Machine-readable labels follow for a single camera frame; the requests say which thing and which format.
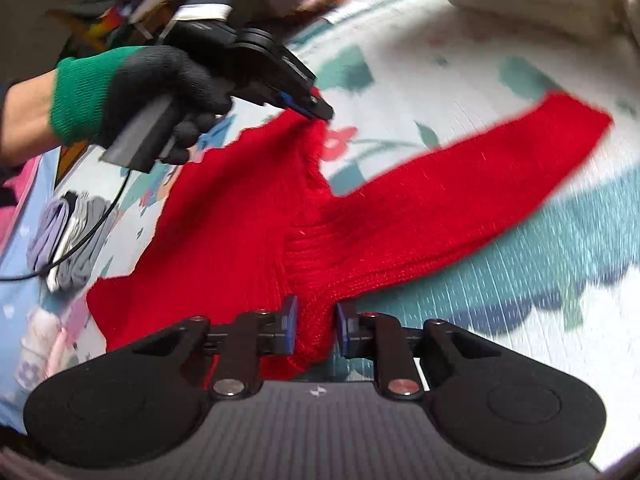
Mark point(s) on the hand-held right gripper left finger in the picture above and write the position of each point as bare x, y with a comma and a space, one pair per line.
289, 327

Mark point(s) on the white floral folded garment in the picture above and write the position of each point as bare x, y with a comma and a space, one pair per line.
40, 335

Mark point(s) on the pink blanket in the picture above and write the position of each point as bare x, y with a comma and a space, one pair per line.
12, 220

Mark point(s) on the cartoon print play mat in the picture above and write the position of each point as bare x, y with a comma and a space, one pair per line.
500, 280

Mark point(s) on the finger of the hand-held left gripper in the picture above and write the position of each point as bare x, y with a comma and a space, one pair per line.
307, 105

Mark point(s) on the person's left hand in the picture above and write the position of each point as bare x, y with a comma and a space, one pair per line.
130, 80

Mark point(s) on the grey folded garment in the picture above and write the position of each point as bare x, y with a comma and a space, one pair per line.
85, 260

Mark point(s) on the colourful cloth pile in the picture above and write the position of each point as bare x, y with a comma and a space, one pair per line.
115, 20

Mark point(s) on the red knitted sweater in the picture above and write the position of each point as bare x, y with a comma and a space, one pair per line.
240, 220

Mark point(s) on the purple folded garment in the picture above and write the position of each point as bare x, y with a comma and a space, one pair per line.
45, 240

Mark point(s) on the person's left forearm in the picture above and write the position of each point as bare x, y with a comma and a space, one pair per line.
27, 110

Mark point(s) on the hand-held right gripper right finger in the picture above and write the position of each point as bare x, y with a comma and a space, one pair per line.
343, 330

